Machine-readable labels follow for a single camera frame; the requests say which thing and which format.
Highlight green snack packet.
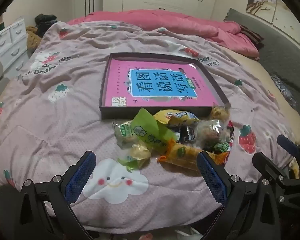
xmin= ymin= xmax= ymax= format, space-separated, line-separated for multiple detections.
xmin=130 ymin=108 xmax=178 ymax=153

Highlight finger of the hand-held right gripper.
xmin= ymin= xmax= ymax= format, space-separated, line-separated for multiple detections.
xmin=277 ymin=134 xmax=300 ymax=160
xmin=252 ymin=152 xmax=297 ymax=183

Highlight dark chocolate packet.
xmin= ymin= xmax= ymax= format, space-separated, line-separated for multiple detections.
xmin=174 ymin=126 xmax=198 ymax=144

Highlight black green pea packet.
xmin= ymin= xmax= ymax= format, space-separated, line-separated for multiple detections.
xmin=205 ymin=140 xmax=234 ymax=154

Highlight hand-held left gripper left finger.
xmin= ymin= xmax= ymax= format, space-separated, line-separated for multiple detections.
xmin=20 ymin=151 xmax=97 ymax=240

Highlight round green cake packet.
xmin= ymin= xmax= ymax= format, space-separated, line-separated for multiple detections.
xmin=112 ymin=120 xmax=135 ymax=150

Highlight golden crispy snack packet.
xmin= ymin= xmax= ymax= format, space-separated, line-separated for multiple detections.
xmin=210 ymin=102 xmax=230 ymax=120

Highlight orange snack packet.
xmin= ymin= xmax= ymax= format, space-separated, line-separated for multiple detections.
xmin=157 ymin=140 xmax=229 ymax=172

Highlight white drawer cabinet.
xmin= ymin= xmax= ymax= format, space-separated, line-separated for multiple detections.
xmin=0 ymin=17 xmax=32 ymax=73

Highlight pink book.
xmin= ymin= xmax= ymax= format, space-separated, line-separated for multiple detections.
xmin=105 ymin=60 xmax=220 ymax=109

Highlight wall poster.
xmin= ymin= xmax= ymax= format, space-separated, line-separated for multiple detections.
xmin=245 ymin=0 xmax=300 ymax=45

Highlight beige bed sheet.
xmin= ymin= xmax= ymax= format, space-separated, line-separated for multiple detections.
xmin=227 ymin=47 xmax=300 ymax=143

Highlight pale yellow pastry packet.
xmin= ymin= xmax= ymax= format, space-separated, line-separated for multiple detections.
xmin=117 ymin=142 xmax=152 ymax=173

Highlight dark striped pillow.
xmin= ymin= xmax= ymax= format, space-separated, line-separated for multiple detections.
xmin=240 ymin=25 xmax=265 ymax=49

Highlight dark cardboard box tray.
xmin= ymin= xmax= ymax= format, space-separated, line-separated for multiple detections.
xmin=99 ymin=52 xmax=232 ymax=120

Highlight clear snack packet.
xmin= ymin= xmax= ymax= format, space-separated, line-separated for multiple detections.
xmin=196 ymin=119 xmax=230 ymax=145

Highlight red snack packet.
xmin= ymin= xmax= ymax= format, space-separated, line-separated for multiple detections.
xmin=226 ymin=120 xmax=235 ymax=143

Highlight yellow snack packet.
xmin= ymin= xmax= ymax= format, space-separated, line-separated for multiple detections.
xmin=154 ymin=109 xmax=200 ymax=128

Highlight brown plush blanket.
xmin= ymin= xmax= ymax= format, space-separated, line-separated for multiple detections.
xmin=25 ymin=26 xmax=42 ymax=53

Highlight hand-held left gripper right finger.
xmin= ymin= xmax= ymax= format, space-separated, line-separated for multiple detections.
xmin=196 ymin=151 xmax=278 ymax=240

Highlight pink printed blanket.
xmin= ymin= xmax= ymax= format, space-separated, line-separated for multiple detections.
xmin=0 ymin=21 xmax=300 ymax=233

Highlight dark patterned cloth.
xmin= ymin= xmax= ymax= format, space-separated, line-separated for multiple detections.
xmin=270 ymin=76 xmax=298 ymax=110

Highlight dark clothes pile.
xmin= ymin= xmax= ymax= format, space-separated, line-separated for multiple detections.
xmin=34 ymin=13 xmax=58 ymax=37

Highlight grey headboard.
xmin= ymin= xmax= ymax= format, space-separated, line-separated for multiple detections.
xmin=224 ymin=8 xmax=300 ymax=105

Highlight pink quilt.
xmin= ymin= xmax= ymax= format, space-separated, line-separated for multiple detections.
xmin=66 ymin=9 xmax=260 ymax=60

